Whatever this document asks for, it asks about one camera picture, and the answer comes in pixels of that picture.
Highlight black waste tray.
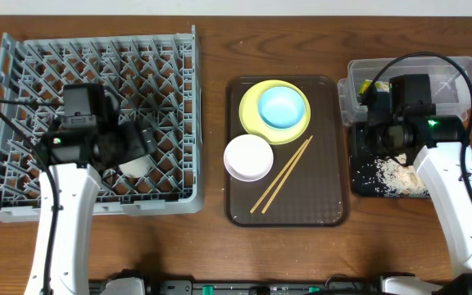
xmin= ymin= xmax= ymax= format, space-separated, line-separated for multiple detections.
xmin=347 ymin=121 xmax=432 ymax=200

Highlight white pink-rimmed bowl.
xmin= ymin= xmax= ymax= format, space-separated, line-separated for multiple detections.
xmin=224 ymin=134 xmax=274 ymax=182

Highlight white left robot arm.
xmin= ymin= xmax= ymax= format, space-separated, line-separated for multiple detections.
xmin=25 ymin=84 xmax=157 ymax=294

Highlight yellow plate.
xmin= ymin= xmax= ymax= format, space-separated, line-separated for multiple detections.
xmin=239 ymin=79 xmax=311 ymax=145

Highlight dark brown serving tray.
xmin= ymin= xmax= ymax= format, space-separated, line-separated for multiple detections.
xmin=225 ymin=75 xmax=350 ymax=227

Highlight yellow snack wrapper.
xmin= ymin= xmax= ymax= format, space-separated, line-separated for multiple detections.
xmin=358 ymin=79 xmax=392 ymax=94

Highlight rice and food scraps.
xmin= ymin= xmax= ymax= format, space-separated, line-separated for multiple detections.
xmin=352 ymin=151 xmax=430 ymax=197

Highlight clear plastic waste bin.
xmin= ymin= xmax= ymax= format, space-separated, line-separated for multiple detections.
xmin=338 ymin=57 xmax=472 ymax=126

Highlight small light green cup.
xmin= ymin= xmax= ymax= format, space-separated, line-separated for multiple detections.
xmin=119 ymin=156 xmax=151 ymax=178

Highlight light blue bowl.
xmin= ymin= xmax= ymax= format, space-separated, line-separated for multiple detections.
xmin=258 ymin=86 xmax=306 ymax=129

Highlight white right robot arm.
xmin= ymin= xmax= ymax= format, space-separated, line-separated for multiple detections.
xmin=348 ymin=74 xmax=472 ymax=294

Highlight grey plastic dishwasher rack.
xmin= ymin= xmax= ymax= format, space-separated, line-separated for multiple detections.
xmin=0 ymin=32 xmax=204 ymax=223

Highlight upper wooden chopstick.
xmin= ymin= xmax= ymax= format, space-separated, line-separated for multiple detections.
xmin=249 ymin=134 xmax=311 ymax=215

